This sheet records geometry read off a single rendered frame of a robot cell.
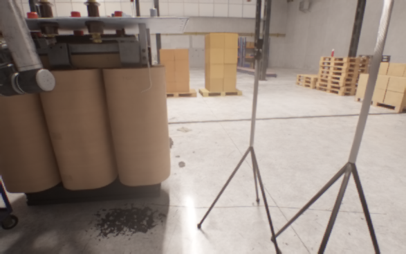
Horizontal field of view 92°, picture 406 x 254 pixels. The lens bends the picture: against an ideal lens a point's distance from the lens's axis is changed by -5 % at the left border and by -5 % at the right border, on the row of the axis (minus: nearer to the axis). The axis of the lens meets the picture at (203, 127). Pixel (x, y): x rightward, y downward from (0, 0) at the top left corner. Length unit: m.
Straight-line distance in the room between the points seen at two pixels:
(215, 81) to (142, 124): 4.76
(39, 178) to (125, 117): 0.83
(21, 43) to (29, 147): 0.84
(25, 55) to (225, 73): 5.39
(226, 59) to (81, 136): 5.05
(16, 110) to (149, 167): 0.96
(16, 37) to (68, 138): 0.73
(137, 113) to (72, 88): 0.43
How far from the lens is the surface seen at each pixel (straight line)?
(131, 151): 1.58
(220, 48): 6.10
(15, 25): 1.24
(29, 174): 1.94
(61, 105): 1.61
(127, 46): 1.46
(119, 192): 1.95
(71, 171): 1.78
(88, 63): 1.64
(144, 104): 1.45
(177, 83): 6.10
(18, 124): 1.81
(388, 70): 6.89
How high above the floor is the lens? 1.15
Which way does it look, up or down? 19 degrees down
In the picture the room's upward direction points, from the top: straight up
